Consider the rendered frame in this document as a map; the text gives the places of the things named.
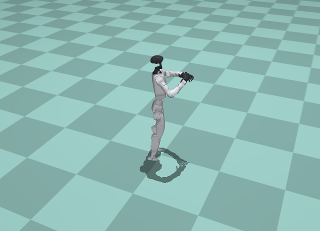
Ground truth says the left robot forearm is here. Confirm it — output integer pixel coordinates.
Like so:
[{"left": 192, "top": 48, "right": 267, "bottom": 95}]
[{"left": 166, "top": 70, "right": 183, "bottom": 77}]

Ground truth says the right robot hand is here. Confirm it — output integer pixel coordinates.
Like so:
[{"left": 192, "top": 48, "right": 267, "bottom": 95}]
[{"left": 180, "top": 72, "right": 191, "bottom": 84}]

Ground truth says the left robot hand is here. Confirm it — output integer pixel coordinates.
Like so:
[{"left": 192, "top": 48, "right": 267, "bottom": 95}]
[{"left": 178, "top": 73, "right": 194, "bottom": 82}]

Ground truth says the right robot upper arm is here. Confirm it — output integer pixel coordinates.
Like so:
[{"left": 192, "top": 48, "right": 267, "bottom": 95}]
[{"left": 155, "top": 76, "right": 174, "bottom": 98}]

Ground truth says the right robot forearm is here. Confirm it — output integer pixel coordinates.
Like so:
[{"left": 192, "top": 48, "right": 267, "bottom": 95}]
[{"left": 169, "top": 79, "right": 186, "bottom": 96}]

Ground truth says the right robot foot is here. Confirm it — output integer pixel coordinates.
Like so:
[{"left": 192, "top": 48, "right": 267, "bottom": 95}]
[{"left": 147, "top": 156, "right": 159, "bottom": 161}]

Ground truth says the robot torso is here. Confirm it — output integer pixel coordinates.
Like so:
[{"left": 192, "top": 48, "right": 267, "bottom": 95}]
[{"left": 151, "top": 70, "right": 166, "bottom": 112}]

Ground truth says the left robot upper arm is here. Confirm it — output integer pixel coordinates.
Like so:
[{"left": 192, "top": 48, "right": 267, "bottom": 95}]
[{"left": 160, "top": 69, "right": 171, "bottom": 78}]

